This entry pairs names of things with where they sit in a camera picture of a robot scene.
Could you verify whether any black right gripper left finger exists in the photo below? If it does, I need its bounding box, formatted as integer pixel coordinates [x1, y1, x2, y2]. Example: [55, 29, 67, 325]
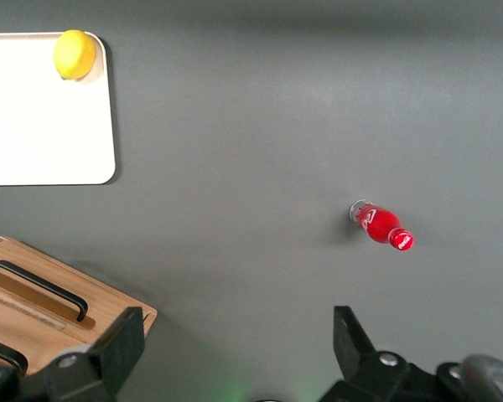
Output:
[44, 306, 146, 402]

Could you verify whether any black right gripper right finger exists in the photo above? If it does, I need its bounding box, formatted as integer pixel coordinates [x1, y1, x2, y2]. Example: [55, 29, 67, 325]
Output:
[318, 306, 412, 402]

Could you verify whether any red coke bottle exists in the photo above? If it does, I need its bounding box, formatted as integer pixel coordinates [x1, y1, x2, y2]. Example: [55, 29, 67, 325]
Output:
[349, 198, 416, 253]

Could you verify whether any grey translucent cable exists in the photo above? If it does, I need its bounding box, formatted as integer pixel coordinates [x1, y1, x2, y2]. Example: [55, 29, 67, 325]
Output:
[459, 354, 503, 402]

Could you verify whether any wooden box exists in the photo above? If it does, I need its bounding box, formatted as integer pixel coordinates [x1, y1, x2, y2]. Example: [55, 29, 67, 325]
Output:
[0, 235, 158, 377]

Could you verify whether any short black box handle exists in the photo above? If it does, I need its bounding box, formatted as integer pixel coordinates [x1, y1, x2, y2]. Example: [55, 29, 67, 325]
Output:
[0, 334, 29, 374]

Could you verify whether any long black box handle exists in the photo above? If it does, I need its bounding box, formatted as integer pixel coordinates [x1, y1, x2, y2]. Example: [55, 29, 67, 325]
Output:
[0, 260, 89, 322]

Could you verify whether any white rectangular tray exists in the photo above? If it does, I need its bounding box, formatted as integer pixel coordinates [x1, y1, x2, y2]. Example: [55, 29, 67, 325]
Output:
[0, 31, 117, 187]

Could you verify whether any yellow lemon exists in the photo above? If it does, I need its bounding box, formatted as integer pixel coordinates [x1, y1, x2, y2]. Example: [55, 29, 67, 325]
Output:
[52, 28, 97, 80]

